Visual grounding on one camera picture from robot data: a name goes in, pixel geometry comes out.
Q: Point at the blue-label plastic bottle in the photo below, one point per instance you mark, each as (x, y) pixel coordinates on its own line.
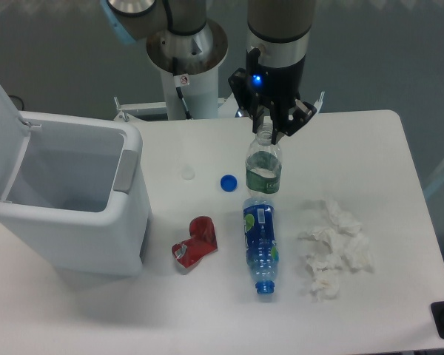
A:
(262, 255)

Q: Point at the white trash can lid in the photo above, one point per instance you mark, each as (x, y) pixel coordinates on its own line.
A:
(15, 133)

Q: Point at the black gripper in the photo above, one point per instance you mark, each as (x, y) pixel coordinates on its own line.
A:
(258, 88)

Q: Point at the white bottle cap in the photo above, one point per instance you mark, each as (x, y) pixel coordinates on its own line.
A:
(188, 173)

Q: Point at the blue bottle cap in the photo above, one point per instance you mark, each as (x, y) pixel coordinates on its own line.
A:
(228, 183)

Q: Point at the crumpled white tissue paper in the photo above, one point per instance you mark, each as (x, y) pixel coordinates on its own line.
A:
(337, 245)

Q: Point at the white trash can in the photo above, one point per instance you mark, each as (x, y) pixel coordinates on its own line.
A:
(79, 199)

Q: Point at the clear green-label plastic bottle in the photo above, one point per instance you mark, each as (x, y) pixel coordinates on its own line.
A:
(263, 164)

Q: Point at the crushed red can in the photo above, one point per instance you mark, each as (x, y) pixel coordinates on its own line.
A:
(201, 242)

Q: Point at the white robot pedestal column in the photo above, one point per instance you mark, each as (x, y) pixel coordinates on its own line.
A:
(188, 66)

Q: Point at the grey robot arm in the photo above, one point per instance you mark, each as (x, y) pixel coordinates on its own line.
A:
(279, 29)

